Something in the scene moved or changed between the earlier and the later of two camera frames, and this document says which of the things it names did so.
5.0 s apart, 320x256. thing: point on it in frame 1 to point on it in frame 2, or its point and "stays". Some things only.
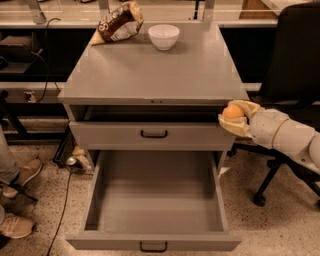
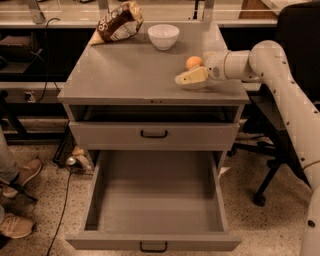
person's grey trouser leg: [8, 169] stays
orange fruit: [233, 111] to [193, 62]
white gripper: [265, 127] to [216, 65]
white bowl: [163, 35] stays
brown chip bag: [122, 22] stays
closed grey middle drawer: [150, 136] stays
